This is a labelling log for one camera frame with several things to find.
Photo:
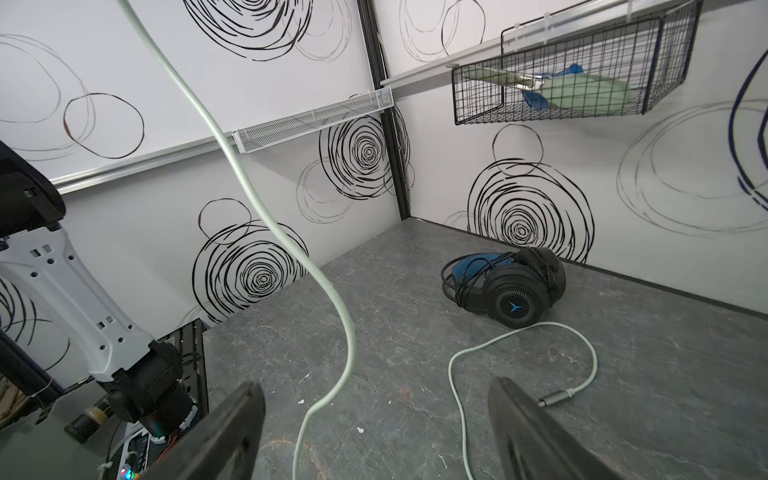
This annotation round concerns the black wire basket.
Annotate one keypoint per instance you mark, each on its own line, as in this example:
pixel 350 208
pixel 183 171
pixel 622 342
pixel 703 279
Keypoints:
pixel 622 68

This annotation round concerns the aluminium wall rail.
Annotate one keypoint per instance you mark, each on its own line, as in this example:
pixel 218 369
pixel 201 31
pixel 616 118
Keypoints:
pixel 551 26

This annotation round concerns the mint green headphones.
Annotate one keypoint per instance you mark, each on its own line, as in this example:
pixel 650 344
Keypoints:
pixel 320 278

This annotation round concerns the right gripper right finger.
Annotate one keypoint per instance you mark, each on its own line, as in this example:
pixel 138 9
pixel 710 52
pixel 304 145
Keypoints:
pixel 531 444

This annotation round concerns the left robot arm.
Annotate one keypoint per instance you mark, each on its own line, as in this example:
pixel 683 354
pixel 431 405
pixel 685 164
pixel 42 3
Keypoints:
pixel 140 375

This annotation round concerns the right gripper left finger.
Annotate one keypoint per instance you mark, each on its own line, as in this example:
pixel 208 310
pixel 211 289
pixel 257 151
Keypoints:
pixel 224 445

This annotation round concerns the black blue headphones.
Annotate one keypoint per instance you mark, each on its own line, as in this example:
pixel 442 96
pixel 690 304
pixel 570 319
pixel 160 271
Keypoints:
pixel 514 288

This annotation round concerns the green item in basket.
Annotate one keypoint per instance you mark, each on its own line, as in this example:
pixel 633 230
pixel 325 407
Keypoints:
pixel 571 89

